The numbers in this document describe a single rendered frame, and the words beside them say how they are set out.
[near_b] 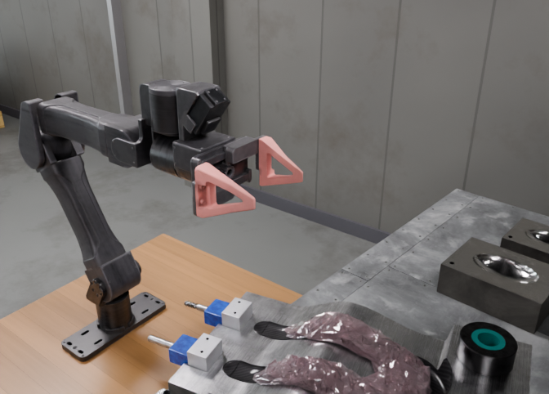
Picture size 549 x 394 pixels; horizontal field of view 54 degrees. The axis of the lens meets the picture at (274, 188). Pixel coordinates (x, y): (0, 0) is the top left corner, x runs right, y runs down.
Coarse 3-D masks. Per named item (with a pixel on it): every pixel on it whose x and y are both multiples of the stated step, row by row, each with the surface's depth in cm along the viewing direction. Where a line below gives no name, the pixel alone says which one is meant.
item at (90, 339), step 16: (112, 304) 98; (128, 304) 101; (144, 304) 108; (160, 304) 108; (96, 320) 102; (112, 320) 99; (128, 320) 102; (144, 320) 104; (80, 336) 99; (96, 336) 99; (112, 336) 99; (80, 352) 96; (96, 352) 96
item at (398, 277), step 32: (416, 224) 140; (448, 224) 140; (480, 224) 140; (512, 224) 140; (544, 224) 140; (384, 256) 126; (416, 256) 126; (448, 256) 126; (320, 288) 114; (352, 288) 114; (384, 288) 114; (416, 288) 114; (416, 320) 105; (448, 320) 105; (480, 320) 105; (544, 320) 105; (544, 352) 97; (544, 384) 90
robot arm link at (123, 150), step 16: (160, 80) 73; (176, 80) 73; (144, 96) 72; (160, 96) 69; (144, 112) 73; (160, 112) 70; (176, 112) 70; (144, 128) 74; (160, 128) 71; (176, 128) 71; (112, 144) 77; (128, 144) 74; (144, 144) 75; (128, 160) 76; (144, 160) 76
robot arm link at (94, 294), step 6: (138, 264) 100; (96, 282) 94; (102, 282) 94; (90, 288) 96; (96, 288) 94; (102, 288) 93; (90, 294) 97; (96, 294) 95; (102, 294) 94; (90, 300) 98; (96, 300) 96; (102, 300) 96
